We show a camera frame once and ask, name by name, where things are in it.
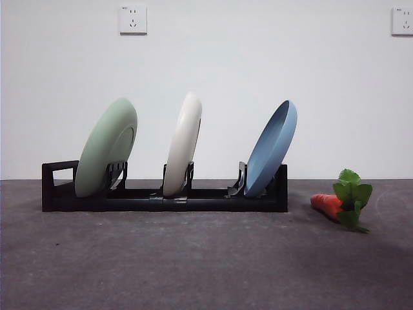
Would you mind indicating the green plate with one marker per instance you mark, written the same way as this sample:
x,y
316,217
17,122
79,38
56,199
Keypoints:
x,y
103,145

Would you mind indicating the orange carrot with green leaves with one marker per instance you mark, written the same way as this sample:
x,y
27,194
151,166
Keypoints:
x,y
326,203

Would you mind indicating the white plate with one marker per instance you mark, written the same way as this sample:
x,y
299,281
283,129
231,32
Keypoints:
x,y
182,145

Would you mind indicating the blue plate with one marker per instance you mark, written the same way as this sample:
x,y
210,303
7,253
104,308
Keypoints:
x,y
267,155

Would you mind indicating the black plate rack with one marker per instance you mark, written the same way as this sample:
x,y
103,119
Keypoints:
x,y
129,205

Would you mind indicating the white wall socket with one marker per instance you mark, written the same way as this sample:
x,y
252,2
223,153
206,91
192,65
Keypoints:
x,y
402,21
133,20

